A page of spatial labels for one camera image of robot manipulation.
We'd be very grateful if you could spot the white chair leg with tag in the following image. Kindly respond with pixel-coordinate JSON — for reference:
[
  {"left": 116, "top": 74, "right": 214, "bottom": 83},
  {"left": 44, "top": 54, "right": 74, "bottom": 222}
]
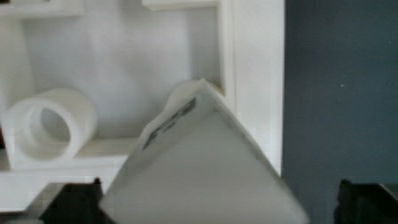
[{"left": 99, "top": 80, "right": 308, "bottom": 224}]

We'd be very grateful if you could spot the white U-shaped fence frame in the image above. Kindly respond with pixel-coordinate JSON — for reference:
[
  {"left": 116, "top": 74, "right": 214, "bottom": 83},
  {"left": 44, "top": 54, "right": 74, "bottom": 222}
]
[{"left": 232, "top": 0, "right": 283, "bottom": 171}]

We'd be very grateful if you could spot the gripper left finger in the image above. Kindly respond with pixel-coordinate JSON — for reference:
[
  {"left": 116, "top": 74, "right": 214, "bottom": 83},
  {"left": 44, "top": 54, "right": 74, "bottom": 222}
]
[{"left": 38, "top": 179, "right": 106, "bottom": 224}]

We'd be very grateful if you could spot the white chair seat block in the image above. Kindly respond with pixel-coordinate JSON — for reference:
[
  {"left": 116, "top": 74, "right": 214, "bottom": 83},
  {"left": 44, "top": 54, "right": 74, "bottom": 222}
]
[{"left": 0, "top": 0, "right": 218, "bottom": 212}]

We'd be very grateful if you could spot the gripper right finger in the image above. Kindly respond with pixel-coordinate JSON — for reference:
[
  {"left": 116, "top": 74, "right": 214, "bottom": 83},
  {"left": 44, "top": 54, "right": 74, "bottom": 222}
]
[{"left": 333, "top": 179, "right": 398, "bottom": 224}]

